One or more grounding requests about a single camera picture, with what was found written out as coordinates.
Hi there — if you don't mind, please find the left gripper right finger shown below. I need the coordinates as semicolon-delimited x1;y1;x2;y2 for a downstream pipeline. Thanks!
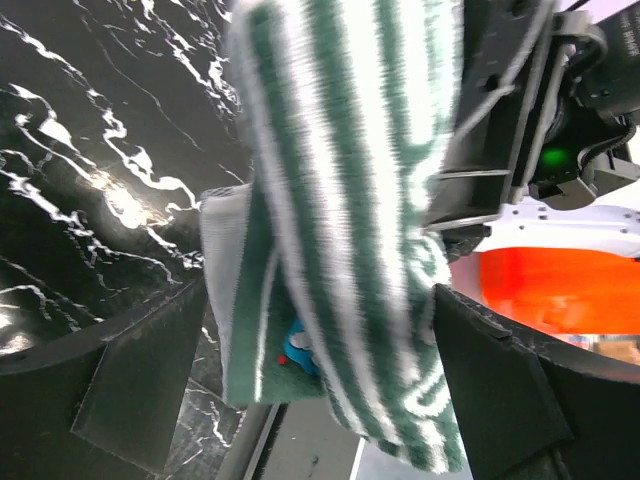
434;286;639;480

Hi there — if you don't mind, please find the orange object in background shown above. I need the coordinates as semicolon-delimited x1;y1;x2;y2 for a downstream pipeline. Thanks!
479;248;639;334

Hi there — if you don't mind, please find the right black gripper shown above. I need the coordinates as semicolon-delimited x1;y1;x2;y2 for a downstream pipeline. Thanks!
426;1;639;235

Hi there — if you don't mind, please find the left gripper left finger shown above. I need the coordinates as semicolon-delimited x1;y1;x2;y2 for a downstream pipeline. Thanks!
1;279;206;479

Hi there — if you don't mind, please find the striped green white towel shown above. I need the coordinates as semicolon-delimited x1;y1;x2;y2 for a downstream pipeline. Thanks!
200;1;465;474

